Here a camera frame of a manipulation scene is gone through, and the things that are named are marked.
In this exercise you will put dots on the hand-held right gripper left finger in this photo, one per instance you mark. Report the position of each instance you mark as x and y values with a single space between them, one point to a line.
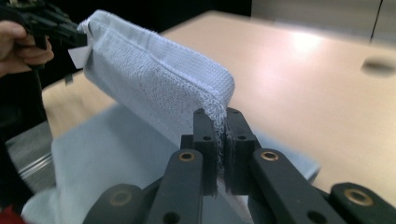
208 155

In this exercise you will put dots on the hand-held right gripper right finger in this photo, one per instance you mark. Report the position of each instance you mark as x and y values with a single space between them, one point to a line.
238 149

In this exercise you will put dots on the grey-blue towel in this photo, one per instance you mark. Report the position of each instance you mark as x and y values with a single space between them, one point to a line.
155 71

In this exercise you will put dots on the light blue folded towel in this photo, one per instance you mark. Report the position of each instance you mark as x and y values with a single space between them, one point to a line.
155 12

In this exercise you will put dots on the red cloth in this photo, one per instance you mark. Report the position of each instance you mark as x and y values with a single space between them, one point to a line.
9 217

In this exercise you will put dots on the metal floor rail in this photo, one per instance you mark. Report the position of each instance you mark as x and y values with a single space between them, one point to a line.
34 155

